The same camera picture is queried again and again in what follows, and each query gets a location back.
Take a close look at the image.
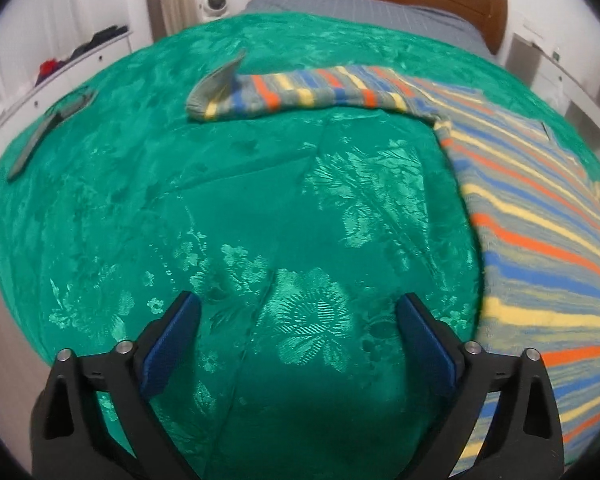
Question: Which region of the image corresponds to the striped knit sweater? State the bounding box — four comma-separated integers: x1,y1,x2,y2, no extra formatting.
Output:
187,50,600,476

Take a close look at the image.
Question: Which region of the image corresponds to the grey pillow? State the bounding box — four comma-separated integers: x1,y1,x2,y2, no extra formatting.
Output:
244,0,496,58

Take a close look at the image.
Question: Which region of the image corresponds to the green floral blanket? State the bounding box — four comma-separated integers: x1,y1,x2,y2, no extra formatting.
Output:
0,10,600,480

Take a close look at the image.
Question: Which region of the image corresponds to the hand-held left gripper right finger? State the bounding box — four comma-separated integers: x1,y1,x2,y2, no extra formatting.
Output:
396,292,566,480

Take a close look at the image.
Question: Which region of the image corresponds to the white nightstand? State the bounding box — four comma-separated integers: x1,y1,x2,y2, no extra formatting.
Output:
502,17,600,151

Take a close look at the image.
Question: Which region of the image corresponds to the dark clothes pile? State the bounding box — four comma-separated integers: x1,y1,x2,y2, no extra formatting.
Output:
62,25,131,61

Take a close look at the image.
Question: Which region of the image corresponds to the white drawer cabinet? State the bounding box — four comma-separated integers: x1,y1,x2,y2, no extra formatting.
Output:
0,25,133,161

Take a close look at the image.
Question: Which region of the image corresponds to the red cloth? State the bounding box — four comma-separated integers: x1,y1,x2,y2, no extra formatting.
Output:
35,59,63,83

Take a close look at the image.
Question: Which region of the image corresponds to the dark grey flat strap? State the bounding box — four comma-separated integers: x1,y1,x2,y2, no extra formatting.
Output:
7,89,98,181

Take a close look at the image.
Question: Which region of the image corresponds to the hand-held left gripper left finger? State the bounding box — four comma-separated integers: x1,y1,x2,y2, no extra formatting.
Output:
30,291,203,480

